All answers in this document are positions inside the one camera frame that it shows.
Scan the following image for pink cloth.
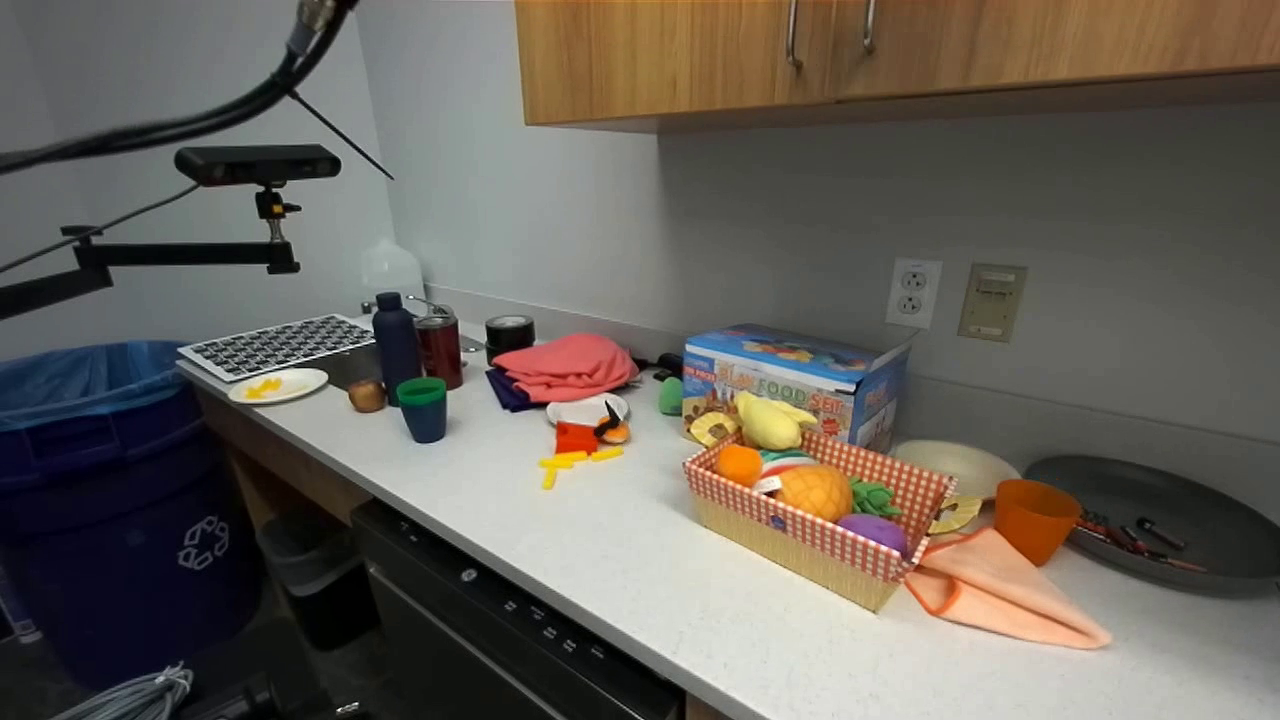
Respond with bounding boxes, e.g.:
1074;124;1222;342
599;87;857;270
490;331;644;406

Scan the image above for white plastic plate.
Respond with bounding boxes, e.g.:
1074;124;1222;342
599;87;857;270
541;390;634;431

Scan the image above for yellow toy pineapple slice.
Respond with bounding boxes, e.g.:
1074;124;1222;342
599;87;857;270
683;403;740;450
931;491;988;541

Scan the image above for black cup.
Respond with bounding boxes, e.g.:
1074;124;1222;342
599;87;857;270
482;313;541;365

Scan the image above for purple cloth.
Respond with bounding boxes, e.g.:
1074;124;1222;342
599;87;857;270
482;369;542;414

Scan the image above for orange toy fruit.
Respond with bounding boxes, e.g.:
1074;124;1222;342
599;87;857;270
712;439;768;486

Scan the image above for pale yellow toy fruit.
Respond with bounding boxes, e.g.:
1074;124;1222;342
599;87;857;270
733;387;818;457

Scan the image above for blue puzzle box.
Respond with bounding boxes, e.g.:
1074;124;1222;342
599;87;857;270
680;319;912;450

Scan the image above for white and red toy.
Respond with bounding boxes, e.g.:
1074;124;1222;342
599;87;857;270
757;457;815;499

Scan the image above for dark red jar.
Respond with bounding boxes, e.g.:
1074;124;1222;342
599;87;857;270
417;302;467;390

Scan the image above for yellow-orange toy fruit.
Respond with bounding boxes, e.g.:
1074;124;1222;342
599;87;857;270
775;459;857;523

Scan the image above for blue cup with green rim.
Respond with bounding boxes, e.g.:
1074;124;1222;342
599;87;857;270
393;372;451;447

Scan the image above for dark blue bottle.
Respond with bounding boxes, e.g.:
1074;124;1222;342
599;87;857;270
369;286;422;390

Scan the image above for red checkered cardboard box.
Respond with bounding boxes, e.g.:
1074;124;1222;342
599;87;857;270
680;431;959;617

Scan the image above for clear plastic bottle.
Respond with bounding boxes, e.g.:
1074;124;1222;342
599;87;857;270
356;236;430;322

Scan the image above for green leafy toy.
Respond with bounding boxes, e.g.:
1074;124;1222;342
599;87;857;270
850;477;898;519

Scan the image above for small brown object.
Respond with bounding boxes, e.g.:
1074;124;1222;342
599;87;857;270
342;377;393;414

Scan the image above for purple toy fruit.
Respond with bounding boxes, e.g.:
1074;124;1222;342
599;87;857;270
841;513;912;554

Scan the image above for black dishwasher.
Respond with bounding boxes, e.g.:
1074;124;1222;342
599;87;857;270
350;494;693;720

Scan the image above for cream plastic plate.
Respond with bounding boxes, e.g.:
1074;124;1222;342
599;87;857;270
887;436;1023;541

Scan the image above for small white plate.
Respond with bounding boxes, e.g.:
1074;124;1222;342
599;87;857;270
223;365;331;406

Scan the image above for grey patterned drying mat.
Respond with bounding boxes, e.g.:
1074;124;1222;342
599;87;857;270
176;313;380;387

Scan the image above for small black bin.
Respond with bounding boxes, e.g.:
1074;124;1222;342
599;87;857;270
254;513;382;654

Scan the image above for orange plastic cup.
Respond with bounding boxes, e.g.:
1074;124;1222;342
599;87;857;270
993;477;1088;569

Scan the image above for peach cloth napkin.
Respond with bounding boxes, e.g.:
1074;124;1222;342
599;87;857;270
898;523;1116;654

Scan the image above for black boom stand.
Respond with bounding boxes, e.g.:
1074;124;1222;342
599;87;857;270
0;182;304;322

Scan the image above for brown toy strips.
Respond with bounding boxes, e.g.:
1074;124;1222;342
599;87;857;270
1074;507;1197;564

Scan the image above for blue recycling bin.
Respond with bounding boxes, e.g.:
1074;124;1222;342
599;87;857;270
0;338;265;690

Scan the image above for dark grey plate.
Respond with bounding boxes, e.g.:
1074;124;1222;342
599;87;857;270
1019;450;1280;599

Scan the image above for grey plastic bag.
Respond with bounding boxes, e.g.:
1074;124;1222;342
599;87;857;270
52;660;194;720

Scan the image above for white wall outlet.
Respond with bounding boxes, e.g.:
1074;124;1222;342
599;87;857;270
882;252;949;331

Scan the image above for beige wall switch plate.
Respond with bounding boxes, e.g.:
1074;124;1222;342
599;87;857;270
956;258;1033;342

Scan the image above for black camera bar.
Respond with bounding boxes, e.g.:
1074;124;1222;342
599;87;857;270
171;141;342;189

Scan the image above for black cable hose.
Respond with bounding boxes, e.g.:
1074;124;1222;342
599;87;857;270
0;0;360;178

